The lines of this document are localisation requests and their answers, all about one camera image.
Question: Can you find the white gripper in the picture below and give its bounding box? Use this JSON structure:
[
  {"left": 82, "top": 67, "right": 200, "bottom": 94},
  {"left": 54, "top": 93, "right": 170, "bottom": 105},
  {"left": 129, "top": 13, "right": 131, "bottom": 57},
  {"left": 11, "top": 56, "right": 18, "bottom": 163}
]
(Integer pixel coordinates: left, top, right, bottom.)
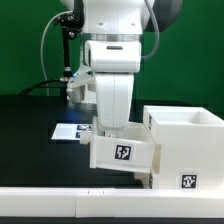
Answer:
[{"left": 95, "top": 73, "right": 134, "bottom": 131}]

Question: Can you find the white drawer box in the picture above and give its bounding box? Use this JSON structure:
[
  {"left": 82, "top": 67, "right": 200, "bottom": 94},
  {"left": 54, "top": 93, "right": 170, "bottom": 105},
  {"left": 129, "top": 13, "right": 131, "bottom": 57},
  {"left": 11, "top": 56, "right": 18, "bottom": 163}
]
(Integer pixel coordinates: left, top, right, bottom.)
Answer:
[
  {"left": 134, "top": 173, "right": 153, "bottom": 189},
  {"left": 80, "top": 117, "right": 155, "bottom": 173}
]

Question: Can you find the white drawer cabinet frame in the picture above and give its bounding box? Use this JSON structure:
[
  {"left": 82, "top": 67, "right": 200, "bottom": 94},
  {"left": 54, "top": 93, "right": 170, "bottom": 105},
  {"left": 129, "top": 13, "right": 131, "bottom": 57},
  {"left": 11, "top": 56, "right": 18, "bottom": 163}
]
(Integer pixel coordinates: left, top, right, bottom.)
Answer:
[{"left": 143, "top": 106, "right": 224, "bottom": 190}]

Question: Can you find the white drawer box front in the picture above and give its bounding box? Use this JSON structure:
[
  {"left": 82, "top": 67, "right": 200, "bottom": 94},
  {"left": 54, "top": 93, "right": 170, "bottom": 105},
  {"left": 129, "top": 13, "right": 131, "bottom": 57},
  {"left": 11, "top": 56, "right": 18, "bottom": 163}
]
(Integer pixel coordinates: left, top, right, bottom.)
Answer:
[{"left": 134, "top": 173, "right": 153, "bottom": 189}]

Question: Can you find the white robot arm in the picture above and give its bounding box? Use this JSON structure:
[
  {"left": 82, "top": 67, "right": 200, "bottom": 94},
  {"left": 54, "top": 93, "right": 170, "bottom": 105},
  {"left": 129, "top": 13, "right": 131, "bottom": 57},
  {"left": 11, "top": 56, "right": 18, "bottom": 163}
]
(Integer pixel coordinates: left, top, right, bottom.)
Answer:
[{"left": 60, "top": 0, "right": 183, "bottom": 132}]

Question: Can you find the white marker base plate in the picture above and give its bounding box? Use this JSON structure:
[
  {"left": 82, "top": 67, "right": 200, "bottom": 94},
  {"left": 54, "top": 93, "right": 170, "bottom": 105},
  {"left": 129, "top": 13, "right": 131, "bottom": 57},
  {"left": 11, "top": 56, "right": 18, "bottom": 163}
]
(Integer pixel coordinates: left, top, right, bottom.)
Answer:
[{"left": 51, "top": 123, "right": 92, "bottom": 140}]

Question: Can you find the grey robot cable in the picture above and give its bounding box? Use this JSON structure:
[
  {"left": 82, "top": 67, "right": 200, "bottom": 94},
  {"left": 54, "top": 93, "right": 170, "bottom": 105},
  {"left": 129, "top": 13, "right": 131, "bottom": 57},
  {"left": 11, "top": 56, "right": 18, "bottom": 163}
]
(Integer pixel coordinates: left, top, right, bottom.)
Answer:
[{"left": 39, "top": 11, "right": 73, "bottom": 97}]

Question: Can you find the white front fence rail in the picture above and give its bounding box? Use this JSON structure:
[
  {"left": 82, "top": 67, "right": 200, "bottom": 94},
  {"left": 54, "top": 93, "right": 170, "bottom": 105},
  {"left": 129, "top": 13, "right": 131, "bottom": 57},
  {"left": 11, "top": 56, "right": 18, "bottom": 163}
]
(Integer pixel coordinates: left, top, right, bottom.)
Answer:
[{"left": 0, "top": 187, "right": 224, "bottom": 218}]

